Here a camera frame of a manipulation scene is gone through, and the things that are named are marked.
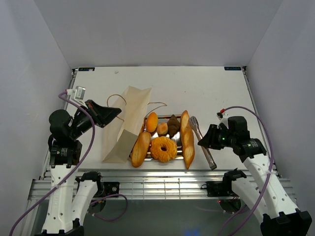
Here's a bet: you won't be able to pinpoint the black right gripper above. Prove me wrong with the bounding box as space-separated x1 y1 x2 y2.
197 124 235 150

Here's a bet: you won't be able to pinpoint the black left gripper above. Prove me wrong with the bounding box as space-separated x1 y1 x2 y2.
70 99 122 139

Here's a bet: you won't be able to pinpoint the long baguette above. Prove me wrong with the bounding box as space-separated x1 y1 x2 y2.
180 110 195 169

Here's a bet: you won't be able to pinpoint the metal tongs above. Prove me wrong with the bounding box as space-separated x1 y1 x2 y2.
188 116 218 171

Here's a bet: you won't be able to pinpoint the beige paper bag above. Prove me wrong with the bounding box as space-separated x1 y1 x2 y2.
101 86 166 164

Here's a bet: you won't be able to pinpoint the short loaf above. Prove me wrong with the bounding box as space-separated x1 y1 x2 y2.
131 131 151 168

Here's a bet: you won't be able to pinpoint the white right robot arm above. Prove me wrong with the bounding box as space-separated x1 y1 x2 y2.
198 113 312 236

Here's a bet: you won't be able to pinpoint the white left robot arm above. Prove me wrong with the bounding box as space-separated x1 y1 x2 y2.
40 100 122 236

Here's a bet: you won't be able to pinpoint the brown chocolate croissant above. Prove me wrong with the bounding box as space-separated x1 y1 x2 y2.
167 115 180 138

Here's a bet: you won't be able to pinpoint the twisted loaf back left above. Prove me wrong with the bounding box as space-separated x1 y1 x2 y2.
139 118 146 134

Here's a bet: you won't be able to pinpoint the metal tray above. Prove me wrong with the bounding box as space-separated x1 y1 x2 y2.
130 110 195 169

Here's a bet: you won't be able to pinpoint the orange oval bun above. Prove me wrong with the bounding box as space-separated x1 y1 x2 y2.
146 112 158 133

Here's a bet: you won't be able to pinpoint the small round bun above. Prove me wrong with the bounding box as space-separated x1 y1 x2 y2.
157 122 168 135

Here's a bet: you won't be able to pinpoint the blue label left corner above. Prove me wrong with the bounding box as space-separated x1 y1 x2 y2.
78 67 95 71

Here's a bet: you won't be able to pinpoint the blue label corner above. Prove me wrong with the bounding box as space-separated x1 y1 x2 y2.
78 67 95 71
224 66 242 71

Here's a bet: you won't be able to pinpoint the blue label right corner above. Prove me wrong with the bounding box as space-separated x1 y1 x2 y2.
224 66 242 71

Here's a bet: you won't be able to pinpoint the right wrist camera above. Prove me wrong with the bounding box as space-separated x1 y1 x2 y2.
217 109 229 127

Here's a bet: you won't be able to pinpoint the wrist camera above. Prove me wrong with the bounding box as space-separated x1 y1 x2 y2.
66 86 86 107
217 109 229 127

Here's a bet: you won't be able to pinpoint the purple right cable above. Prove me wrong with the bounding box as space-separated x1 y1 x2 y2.
216 106 274 236

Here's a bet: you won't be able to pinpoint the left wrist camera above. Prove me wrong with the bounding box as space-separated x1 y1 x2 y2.
66 86 86 107

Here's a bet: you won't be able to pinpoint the ring shaped bread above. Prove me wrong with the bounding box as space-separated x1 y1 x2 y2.
150 136 177 163

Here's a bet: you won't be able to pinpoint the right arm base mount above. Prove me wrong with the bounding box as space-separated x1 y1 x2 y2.
200 181 242 213

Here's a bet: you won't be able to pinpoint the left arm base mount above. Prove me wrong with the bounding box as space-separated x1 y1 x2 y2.
88 182 120 214

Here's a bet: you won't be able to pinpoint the aluminium frame rail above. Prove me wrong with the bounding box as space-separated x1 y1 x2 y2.
28 170 296 200

